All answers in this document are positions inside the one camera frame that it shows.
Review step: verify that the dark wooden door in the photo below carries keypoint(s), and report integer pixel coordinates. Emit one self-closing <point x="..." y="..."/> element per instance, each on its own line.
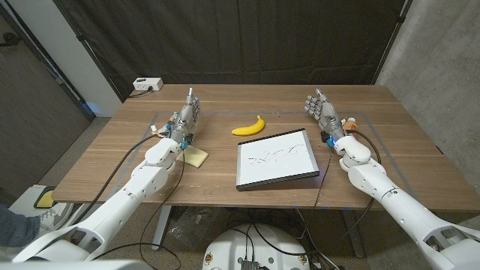
<point x="33" y="112"/>

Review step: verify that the small orange toy bottle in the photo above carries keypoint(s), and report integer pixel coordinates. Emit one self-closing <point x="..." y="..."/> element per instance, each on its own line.
<point x="350" y="124"/>

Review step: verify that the white sneaker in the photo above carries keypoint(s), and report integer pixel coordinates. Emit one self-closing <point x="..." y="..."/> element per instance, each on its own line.
<point x="56" y="215"/>

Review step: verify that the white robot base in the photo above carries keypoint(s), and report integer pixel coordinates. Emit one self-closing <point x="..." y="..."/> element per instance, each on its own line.
<point x="258" y="245"/>

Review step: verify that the grey table leg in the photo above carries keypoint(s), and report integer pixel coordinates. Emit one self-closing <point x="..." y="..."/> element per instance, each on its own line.
<point x="354" y="234"/>

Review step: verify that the pale yellow sponge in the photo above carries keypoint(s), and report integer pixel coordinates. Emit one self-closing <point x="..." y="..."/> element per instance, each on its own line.
<point x="197" y="156"/>

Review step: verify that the yellow toy banana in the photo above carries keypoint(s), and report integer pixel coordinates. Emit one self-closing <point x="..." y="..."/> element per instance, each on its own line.
<point x="249" y="129"/>

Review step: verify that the yellow pad with black rim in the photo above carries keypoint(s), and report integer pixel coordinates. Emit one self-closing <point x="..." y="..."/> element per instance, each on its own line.
<point x="45" y="199"/>

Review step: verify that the white table leg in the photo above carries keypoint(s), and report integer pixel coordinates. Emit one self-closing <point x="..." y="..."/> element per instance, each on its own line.
<point x="162" y="227"/>

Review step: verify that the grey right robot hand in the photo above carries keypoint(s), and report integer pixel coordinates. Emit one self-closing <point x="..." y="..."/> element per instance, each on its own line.
<point x="327" y="114"/>

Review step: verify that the white power strip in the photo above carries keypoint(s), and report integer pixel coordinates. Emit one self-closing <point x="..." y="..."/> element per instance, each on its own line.
<point x="147" y="84"/>

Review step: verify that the clear plastic bag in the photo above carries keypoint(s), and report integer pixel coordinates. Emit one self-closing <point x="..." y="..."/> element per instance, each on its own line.
<point x="195" y="228"/>

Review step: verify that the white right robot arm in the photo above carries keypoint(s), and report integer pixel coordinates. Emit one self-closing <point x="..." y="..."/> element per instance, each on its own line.
<point x="397" y="202"/>

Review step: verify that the white floor platform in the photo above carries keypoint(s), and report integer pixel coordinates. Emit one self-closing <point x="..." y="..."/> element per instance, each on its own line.
<point x="26" y="200"/>

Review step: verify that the black backdrop stand pole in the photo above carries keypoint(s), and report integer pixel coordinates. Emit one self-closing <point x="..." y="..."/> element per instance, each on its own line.
<point x="392" y="37"/>

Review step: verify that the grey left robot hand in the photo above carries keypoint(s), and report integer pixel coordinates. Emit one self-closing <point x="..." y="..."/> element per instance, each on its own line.
<point x="186" y="120"/>

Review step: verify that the white robot torso edge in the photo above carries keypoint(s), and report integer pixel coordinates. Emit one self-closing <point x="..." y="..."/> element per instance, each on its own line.
<point x="75" y="265"/>

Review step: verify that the small whiteboard with black frame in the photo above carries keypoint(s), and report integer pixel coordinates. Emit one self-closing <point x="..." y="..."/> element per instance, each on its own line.
<point x="275" y="159"/>

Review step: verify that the black backdrop curtain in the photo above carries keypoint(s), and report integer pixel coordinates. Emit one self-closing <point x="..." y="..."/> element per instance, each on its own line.
<point x="240" y="37"/>

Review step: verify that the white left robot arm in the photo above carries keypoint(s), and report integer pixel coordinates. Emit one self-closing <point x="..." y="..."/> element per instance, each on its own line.
<point x="123" y="195"/>

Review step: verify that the blue jeans leg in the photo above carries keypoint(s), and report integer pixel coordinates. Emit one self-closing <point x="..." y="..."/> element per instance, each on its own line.
<point x="17" y="228"/>

